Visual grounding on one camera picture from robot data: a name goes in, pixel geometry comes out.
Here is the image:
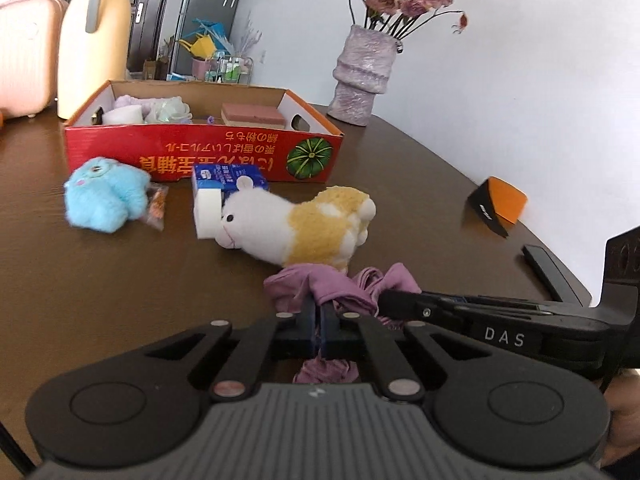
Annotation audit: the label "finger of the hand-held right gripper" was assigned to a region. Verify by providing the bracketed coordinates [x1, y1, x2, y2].
[425, 293, 592, 314]
[376, 288, 482, 334]

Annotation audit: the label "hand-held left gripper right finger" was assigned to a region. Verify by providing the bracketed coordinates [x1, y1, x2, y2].
[322, 304, 507, 403]

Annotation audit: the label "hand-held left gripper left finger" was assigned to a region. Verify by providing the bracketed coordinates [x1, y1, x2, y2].
[125, 299, 322, 402]

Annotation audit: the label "purple satin cloth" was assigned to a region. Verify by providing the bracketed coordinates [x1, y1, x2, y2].
[263, 262, 423, 385]

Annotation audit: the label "white yellow alpaca plush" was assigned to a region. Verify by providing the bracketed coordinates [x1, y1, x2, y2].
[215, 180, 377, 275]

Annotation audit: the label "white wedge sponge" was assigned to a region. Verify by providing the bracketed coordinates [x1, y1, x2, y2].
[193, 189, 226, 241]

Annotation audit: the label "blue tissue pack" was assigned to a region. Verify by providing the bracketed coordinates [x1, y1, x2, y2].
[191, 162, 271, 206]

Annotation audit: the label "clear snack packet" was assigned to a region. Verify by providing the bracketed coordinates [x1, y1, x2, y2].
[141, 183, 170, 232]

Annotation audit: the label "pink rectangular sponge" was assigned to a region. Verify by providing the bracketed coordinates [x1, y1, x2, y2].
[220, 102, 287, 129]

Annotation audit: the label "red printed cardboard box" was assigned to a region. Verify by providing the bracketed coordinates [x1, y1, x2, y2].
[64, 79, 346, 183]

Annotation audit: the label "light blue plush toy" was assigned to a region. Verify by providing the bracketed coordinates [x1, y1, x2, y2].
[62, 156, 152, 233]

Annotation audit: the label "pale green mesh bath puff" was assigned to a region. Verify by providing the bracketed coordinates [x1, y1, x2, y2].
[145, 96, 192, 124]

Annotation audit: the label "white round sponge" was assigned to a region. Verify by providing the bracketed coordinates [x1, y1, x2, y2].
[102, 106, 146, 125]

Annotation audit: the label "lavender fluffy towel headband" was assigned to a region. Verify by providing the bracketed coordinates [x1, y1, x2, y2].
[112, 93, 161, 111]

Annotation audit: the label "black smartphone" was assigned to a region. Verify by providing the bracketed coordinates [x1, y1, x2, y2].
[521, 243, 593, 307]

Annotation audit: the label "orange black card stand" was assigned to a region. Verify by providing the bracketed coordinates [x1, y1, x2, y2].
[466, 176, 529, 239]

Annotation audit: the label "dried lavender sprigs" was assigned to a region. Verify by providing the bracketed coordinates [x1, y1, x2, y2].
[235, 12, 263, 56]

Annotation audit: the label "yellow blue bag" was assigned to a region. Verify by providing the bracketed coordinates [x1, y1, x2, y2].
[177, 17, 236, 58]

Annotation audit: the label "dark brown entrance door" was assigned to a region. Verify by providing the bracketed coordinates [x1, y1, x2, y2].
[125, 0, 173, 73]

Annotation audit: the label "yellow thermos jug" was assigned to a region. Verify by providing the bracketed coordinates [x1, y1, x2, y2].
[56, 0, 132, 121]

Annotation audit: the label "pink hard-shell suitcase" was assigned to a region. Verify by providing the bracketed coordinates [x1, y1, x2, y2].
[0, 0, 69, 120]

